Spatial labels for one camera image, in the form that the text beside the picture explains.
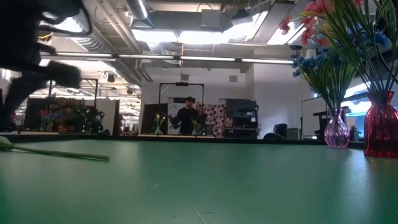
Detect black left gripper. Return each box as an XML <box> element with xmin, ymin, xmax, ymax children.
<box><xmin>0</xmin><ymin>60</ymin><xmax>82</xmax><ymax>128</ymax></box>

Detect blue artificial flower bunch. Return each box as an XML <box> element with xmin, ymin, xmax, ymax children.
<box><xmin>290</xmin><ymin>29</ymin><xmax>391</xmax><ymax>116</ymax></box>

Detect yellow tulips in vase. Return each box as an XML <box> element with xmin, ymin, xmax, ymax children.
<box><xmin>154</xmin><ymin>113</ymin><xmax>166</xmax><ymax>135</ymax></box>

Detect purple glass vase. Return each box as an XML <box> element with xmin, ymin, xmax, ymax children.
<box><xmin>323</xmin><ymin>107</ymin><xmax>351</xmax><ymax>149</ymax></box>

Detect red glass vase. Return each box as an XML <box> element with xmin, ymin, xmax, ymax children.
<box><xmin>363</xmin><ymin>90</ymin><xmax>398</xmax><ymax>159</ymax></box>

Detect colourful background flower bunch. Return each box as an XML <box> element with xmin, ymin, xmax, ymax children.
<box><xmin>37</xmin><ymin>108</ymin><xmax>63</xmax><ymax>132</ymax></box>

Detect white artificial tulip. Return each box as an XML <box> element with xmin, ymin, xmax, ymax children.
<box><xmin>0</xmin><ymin>135</ymin><xmax>111</xmax><ymax>162</ymax></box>

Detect long ceiling light tube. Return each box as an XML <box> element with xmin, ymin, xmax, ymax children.
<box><xmin>179</xmin><ymin>55</ymin><xmax>236</xmax><ymax>62</ymax></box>
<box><xmin>241</xmin><ymin>57</ymin><xmax>295</xmax><ymax>65</ymax></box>
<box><xmin>117</xmin><ymin>54</ymin><xmax>175</xmax><ymax>60</ymax></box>
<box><xmin>40</xmin><ymin>51</ymin><xmax>116</xmax><ymax>62</ymax></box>

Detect white partition board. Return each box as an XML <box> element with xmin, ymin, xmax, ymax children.
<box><xmin>300</xmin><ymin>96</ymin><xmax>327</xmax><ymax>140</ymax></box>
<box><xmin>95</xmin><ymin>98</ymin><xmax>121</xmax><ymax>135</ymax></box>

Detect person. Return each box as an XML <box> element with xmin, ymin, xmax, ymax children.
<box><xmin>172</xmin><ymin>96</ymin><xmax>203</xmax><ymax>136</ymax></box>

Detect bright ceiling light panel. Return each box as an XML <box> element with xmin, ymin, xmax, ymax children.
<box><xmin>132</xmin><ymin>28</ymin><xmax>233</xmax><ymax>45</ymax></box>

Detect red patterned white cloth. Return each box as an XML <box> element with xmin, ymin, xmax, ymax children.
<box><xmin>198</xmin><ymin>103</ymin><xmax>227</xmax><ymax>139</ymax></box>

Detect grey ceiling unit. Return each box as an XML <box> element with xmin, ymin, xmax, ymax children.
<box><xmin>200</xmin><ymin>9</ymin><xmax>223</xmax><ymax>29</ymax></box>

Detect green table mat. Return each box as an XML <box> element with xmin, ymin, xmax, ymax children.
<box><xmin>0</xmin><ymin>138</ymin><xmax>398</xmax><ymax>224</ymax></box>

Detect black cabinet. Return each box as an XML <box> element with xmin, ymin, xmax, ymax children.
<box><xmin>225</xmin><ymin>98</ymin><xmax>259</xmax><ymax>139</ymax></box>

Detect black office chair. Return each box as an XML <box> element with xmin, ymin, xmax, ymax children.
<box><xmin>263</xmin><ymin>123</ymin><xmax>289</xmax><ymax>140</ymax></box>

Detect grey bin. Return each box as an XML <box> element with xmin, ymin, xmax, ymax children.
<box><xmin>285</xmin><ymin>128</ymin><xmax>301</xmax><ymax>141</ymax></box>

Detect ribbed silver air duct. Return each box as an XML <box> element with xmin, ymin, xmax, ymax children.
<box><xmin>70</xmin><ymin>36</ymin><xmax>144</xmax><ymax>85</ymax></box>

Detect smooth silver air duct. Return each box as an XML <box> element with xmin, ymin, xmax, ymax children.
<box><xmin>124</xmin><ymin>0</ymin><xmax>150</xmax><ymax>20</ymax></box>

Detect black table frame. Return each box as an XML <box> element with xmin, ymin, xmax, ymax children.
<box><xmin>0</xmin><ymin>133</ymin><xmax>365</xmax><ymax>149</ymax></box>

